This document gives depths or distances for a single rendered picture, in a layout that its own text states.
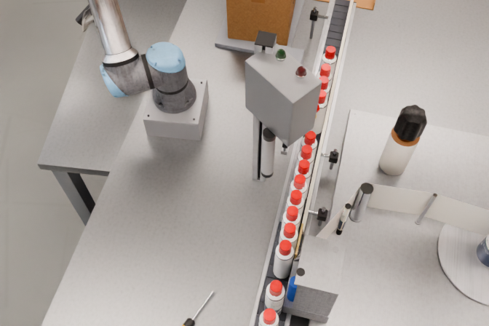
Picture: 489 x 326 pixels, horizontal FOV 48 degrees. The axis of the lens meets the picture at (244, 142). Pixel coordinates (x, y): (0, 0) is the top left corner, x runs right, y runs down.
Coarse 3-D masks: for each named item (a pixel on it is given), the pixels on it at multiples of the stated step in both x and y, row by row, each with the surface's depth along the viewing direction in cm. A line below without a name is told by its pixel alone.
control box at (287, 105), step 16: (256, 64) 129; (272, 64) 129; (288, 64) 129; (256, 80) 131; (272, 80) 126; (288, 80) 126; (304, 80) 126; (320, 80) 127; (256, 96) 136; (272, 96) 129; (288, 96) 124; (304, 96) 124; (256, 112) 142; (272, 112) 134; (288, 112) 127; (304, 112) 131; (272, 128) 139; (288, 128) 132; (304, 128) 137; (288, 144) 138
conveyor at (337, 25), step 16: (336, 0) 225; (336, 16) 220; (336, 32) 216; (336, 48) 211; (320, 64) 207; (336, 64) 207; (336, 80) 203; (304, 208) 174; (272, 256) 166; (272, 272) 163; (256, 320) 155
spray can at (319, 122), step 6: (324, 90) 174; (324, 96) 173; (318, 102) 175; (324, 102) 175; (324, 108) 177; (318, 114) 179; (324, 114) 180; (318, 120) 182; (318, 126) 185; (318, 132) 188
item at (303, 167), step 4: (304, 160) 160; (300, 164) 159; (304, 164) 159; (308, 164) 159; (296, 168) 163; (300, 168) 160; (304, 168) 159; (308, 168) 159; (296, 172) 163; (300, 172) 161; (304, 172) 161; (308, 172) 162; (308, 176) 162; (308, 180) 164; (308, 184) 167; (308, 188) 170
